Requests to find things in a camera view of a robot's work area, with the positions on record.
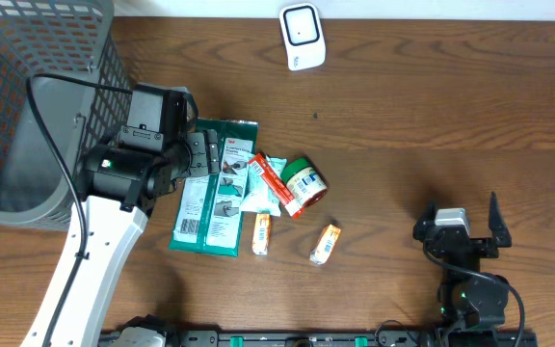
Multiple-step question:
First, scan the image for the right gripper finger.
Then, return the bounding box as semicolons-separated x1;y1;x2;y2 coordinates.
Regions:
412;202;436;241
489;192;512;240

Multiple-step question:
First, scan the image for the green sponge pack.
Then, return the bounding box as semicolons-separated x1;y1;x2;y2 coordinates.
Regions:
169;120;258;257

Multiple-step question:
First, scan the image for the teal white snack pouch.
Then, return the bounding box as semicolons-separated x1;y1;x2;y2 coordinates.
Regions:
240;162;281;217

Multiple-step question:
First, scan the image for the orange juice carton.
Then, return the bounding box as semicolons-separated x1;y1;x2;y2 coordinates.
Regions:
309;225;341;265
251;214;272;255

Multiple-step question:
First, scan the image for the red white packet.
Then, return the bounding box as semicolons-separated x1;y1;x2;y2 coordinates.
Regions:
249;153;304;219

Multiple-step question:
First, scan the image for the green lid jar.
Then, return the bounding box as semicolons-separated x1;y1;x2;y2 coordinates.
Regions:
280;158;328;207

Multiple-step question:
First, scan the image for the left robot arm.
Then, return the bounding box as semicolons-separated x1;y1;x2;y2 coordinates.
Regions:
23;126;220;346

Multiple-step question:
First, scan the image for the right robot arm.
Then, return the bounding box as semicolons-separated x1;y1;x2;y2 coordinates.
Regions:
412;193;525;346

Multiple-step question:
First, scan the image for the white barcode scanner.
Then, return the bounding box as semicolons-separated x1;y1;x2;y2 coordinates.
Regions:
278;3;327;71

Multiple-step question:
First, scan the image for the grey plastic mesh basket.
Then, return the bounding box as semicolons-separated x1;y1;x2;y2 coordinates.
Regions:
0;0;131;230

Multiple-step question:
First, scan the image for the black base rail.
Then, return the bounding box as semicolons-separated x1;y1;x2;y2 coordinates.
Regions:
98;329;539;347

